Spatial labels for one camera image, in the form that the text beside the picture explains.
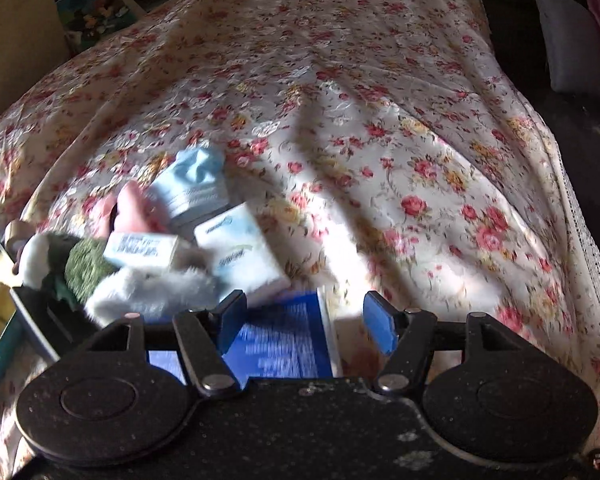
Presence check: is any grey pillow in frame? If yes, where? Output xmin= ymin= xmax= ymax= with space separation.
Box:
xmin=527 ymin=0 xmax=600 ymax=93

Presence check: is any dark sofa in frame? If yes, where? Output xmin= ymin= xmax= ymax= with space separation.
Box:
xmin=472 ymin=0 xmax=600 ymax=201

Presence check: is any colourful picture book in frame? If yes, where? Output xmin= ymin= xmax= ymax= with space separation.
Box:
xmin=55 ymin=0 xmax=146 ymax=53

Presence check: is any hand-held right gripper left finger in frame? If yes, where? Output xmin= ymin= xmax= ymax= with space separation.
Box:
xmin=87 ymin=290 xmax=248 ymax=396

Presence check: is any white fluffy cloth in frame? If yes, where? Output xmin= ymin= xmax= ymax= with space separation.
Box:
xmin=85 ymin=265 xmax=231 ymax=326

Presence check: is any small white tissue packet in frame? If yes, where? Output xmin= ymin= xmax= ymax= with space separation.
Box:
xmin=102 ymin=231 xmax=181 ymax=270

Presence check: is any floral bedsheet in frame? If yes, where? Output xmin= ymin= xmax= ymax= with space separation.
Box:
xmin=0 ymin=0 xmax=600 ymax=461

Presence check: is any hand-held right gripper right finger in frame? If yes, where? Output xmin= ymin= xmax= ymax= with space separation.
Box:
xmin=362 ymin=290 xmax=521 ymax=396

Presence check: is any dark tin lid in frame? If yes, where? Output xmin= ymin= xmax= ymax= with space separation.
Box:
xmin=10 ymin=285 xmax=106 ymax=361

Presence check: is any gold and teal tin box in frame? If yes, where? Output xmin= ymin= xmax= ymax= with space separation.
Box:
xmin=0 ymin=232 xmax=26 ymax=391

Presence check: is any pink cloth with black band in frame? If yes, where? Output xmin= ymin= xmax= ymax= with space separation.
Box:
xmin=87 ymin=180 xmax=173 ymax=241

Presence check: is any white and green plush toy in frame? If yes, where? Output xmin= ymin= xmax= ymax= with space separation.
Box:
xmin=4 ymin=220 xmax=118 ymax=311

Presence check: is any large white tissue packet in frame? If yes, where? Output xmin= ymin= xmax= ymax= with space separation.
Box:
xmin=194 ymin=202 xmax=293 ymax=306

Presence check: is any light blue face mask pack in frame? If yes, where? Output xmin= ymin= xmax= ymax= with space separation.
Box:
xmin=147 ymin=147 xmax=231 ymax=228

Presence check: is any blue printed box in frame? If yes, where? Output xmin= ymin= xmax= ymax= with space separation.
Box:
xmin=147 ymin=287 xmax=343 ymax=386

